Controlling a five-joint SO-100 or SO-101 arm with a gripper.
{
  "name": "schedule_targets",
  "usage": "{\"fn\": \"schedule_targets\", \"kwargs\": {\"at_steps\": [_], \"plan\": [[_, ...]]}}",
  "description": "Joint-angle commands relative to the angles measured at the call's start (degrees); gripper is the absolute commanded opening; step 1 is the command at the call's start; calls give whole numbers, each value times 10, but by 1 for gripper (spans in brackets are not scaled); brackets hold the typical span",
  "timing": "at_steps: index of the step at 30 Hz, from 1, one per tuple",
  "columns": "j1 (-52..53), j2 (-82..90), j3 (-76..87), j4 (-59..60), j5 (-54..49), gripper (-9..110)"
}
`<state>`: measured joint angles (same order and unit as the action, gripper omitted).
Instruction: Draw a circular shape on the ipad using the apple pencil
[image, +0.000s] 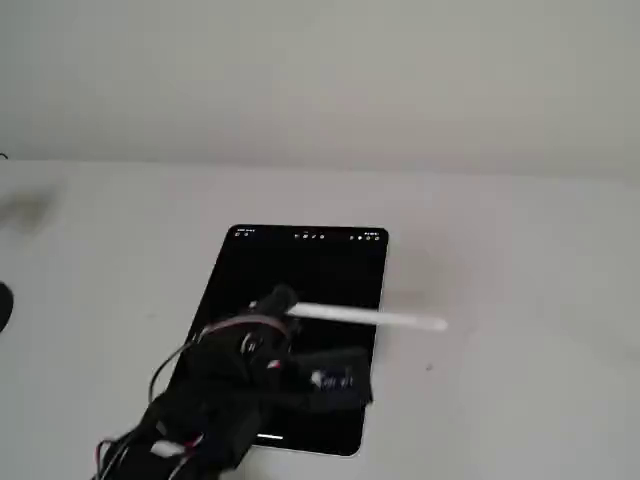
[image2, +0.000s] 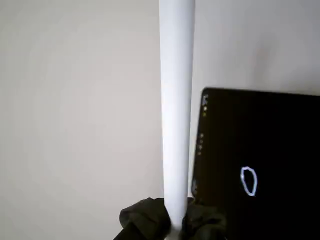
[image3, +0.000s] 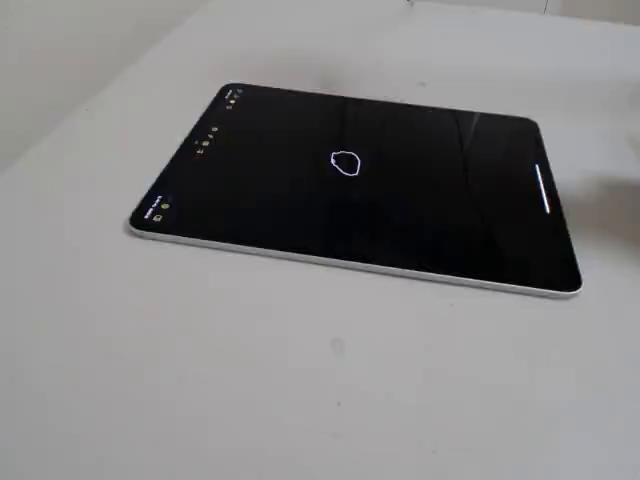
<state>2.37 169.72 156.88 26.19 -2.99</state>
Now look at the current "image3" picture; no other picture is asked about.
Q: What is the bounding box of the black screen silver tablet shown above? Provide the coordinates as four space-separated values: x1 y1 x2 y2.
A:
124 81 584 302

